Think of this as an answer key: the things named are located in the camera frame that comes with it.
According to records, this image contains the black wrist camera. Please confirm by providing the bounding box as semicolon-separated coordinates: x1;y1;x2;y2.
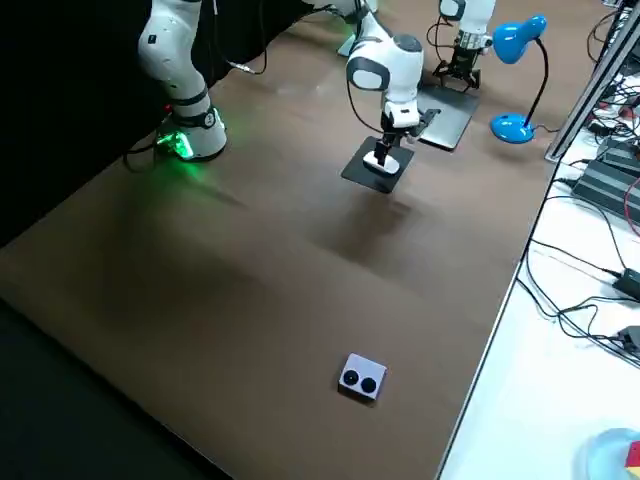
414;107;442;141

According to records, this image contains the translucent blue container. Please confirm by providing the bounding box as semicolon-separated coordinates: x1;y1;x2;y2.
582;427;640;480

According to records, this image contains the lilac box with two dark circles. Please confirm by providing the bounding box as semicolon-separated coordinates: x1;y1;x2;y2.
338;352;389;403

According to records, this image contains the grey charger adapter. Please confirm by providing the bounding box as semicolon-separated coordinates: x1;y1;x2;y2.
617;324;640;359

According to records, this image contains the blue desk lamp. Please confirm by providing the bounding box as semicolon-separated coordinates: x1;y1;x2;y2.
489;14;550;145

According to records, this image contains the black charger adapter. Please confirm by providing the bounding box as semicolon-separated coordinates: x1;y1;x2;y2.
612;267;640;296

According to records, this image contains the grey laptop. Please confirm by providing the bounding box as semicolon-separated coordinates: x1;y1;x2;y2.
414;84;481;151

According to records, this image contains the aluminium frame post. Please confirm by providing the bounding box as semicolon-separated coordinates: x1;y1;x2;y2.
544;0;640;161

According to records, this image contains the black mouse pad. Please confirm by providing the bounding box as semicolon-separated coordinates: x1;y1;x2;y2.
341;135;416;195

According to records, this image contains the dark grey power brick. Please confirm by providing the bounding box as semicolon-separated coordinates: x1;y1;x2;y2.
597;137;640;166
572;159;640;221

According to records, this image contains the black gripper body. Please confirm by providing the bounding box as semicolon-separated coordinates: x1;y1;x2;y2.
449;47;481;76
381;115;419;149

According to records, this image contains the black arm cable with connector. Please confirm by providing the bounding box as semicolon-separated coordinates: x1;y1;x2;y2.
212;0;271;76

